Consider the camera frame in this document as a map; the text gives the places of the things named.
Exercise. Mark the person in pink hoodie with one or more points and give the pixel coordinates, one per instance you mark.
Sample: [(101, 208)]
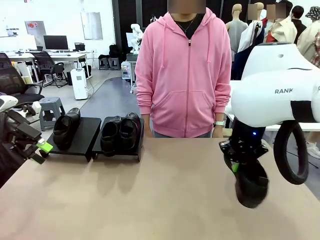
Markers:
[(185, 75)]

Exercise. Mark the grey plastic stool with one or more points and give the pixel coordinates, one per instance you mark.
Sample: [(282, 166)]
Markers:
[(51, 107)]

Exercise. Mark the glossy black leather shoe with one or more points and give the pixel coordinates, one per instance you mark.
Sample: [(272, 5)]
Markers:
[(110, 136), (130, 130)]

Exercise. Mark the person's left forearm pink sleeve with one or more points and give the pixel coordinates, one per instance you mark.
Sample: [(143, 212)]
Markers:
[(222, 100)]

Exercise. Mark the white wall panel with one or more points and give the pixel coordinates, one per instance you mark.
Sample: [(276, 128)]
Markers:
[(92, 25)]

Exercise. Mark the black metal shoe stand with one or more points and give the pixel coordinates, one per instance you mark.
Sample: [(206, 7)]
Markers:
[(140, 140), (82, 140)]

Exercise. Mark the mannequin in red top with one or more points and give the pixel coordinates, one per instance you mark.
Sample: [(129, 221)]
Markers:
[(280, 30)]

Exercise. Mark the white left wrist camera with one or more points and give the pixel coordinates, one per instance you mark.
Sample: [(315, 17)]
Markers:
[(37, 107)]

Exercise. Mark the large black mesh office chair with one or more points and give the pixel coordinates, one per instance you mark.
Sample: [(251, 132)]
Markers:
[(15, 82)]

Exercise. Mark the white office desk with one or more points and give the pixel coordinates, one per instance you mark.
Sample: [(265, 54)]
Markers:
[(62, 55)]

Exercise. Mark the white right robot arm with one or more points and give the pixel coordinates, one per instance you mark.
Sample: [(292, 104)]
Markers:
[(270, 100)]

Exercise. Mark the person's left hand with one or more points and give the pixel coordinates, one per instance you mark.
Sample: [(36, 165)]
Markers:
[(217, 131)]

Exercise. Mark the lit computer case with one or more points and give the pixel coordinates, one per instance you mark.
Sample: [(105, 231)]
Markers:
[(126, 71)]

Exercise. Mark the small black office chair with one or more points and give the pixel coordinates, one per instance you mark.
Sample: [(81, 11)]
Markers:
[(46, 65)]

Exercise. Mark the mannequin with bucket hat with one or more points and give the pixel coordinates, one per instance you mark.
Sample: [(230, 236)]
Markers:
[(311, 42)]

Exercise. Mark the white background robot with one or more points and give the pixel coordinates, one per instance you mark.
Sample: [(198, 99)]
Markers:
[(136, 35)]

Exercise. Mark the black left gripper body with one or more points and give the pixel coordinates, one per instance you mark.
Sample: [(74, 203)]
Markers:
[(20, 132)]

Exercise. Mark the black plastic stool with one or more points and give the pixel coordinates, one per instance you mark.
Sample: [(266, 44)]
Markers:
[(114, 63), (103, 63)]

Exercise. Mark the dark shoe with grey insole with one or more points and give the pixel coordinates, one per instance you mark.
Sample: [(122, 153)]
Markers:
[(65, 132)]

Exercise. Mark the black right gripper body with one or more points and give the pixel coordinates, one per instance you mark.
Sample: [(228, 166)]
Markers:
[(246, 145)]

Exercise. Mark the person's right forearm pink sleeve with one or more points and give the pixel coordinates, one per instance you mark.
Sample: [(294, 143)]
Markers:
[(145, 102)]

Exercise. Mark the mannequin in grey tank top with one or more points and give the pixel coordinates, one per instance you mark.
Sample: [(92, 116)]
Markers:
[(236, 32)]

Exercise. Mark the mannequin in white navy jacket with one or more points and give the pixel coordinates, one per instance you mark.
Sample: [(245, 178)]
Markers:
[(250, 35)]

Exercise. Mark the grey board with red marks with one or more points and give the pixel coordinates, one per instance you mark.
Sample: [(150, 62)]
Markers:
[(35, 28)]

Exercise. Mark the person's right hand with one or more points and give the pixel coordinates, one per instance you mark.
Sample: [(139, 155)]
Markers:
[(148, 125)]

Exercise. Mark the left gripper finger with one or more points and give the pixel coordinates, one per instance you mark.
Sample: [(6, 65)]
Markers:
[(46, 147), (39, 159)]

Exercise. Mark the silver wristwatch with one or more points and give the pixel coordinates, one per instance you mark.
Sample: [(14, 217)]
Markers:
[(220, 123)]

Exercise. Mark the white air purifier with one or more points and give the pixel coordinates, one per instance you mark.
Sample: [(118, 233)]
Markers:
[(79, 83)]

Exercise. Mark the black computer monitor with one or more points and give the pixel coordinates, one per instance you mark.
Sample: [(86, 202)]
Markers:
[(55, 42)]

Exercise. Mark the white side table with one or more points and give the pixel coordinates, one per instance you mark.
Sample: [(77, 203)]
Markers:
[(275, 126)]

